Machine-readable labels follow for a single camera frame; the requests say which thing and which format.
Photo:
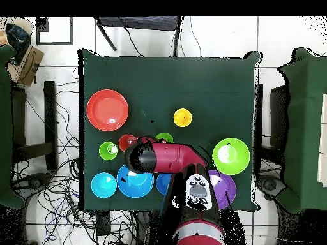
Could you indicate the plain green cup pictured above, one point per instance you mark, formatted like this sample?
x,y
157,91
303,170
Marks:
x,y
164,136

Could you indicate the ribbed yellow cup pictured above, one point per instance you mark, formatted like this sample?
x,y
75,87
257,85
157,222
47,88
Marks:
x,y
182,118

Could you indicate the large blue bowl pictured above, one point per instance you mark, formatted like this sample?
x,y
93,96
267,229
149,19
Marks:
x,y
135,186

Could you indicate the large green bowl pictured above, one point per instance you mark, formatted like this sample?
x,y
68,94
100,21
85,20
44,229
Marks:
x,y
237,158

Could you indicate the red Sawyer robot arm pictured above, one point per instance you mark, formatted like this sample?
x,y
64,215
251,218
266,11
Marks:
x,y
173,158

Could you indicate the plain orange cup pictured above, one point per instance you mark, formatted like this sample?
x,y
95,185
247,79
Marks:
x,y
125,141

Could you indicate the ribbed green cup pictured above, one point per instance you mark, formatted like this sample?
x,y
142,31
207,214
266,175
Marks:
x,y
104,153

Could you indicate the dark blue small bowl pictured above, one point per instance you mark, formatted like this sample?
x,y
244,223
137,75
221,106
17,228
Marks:
x,y
163,183

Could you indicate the wide orange bowl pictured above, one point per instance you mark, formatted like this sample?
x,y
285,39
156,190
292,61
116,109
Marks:
x,y
107,109

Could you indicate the dark green table cloth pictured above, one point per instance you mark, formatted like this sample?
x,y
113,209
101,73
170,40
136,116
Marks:
x,y
166,81

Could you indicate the light blue small bowl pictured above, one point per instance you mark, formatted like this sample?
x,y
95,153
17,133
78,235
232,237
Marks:
x,y
102,186

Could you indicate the purple bowl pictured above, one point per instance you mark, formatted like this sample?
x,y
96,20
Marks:
x,y
224,188

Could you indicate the black power strip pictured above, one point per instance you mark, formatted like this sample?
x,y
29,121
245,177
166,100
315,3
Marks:
x,y
103,224

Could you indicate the dark folding chair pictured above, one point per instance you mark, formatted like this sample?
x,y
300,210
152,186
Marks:
x,y
140,23

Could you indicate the brown cardboard box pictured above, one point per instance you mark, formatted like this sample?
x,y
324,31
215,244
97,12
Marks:
x,y
30,66

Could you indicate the green cloth side table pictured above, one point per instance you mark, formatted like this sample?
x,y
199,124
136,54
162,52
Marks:
x,y
5,127
306,114

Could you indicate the black bag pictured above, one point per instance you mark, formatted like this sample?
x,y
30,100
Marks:
x,y
18,35

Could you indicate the black stand frame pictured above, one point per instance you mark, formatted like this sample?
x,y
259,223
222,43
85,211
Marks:
x,y
278,114
49,114

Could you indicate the black square frame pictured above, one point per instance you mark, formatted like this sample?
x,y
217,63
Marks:
x,y
55,44

